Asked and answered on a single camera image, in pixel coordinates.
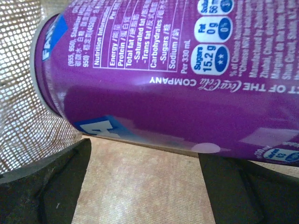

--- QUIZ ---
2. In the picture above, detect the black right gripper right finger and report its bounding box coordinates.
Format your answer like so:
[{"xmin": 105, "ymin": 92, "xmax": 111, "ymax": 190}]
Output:
[{"xmin": 199, "ymin": 154, "xmax": 299, "ymax": 224}]

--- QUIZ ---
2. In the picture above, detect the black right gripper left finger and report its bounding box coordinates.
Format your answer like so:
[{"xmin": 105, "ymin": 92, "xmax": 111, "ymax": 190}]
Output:
[{"xmin": 0, "ymin": 138, "xmax": 91, "ymax": 224}]

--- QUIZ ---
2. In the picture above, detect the tan canvas tote bag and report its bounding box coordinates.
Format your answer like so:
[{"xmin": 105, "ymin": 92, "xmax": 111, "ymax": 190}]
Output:
[{"xmin": 0, "ymin": 0, "xmax": 299, "ymax": 224}]

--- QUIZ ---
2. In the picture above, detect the purple fanta can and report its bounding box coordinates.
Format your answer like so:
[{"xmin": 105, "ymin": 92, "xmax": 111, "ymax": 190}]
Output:
[{"xmin": 30, "ymin": 0, "xmax": 299, "ymax": 167}]

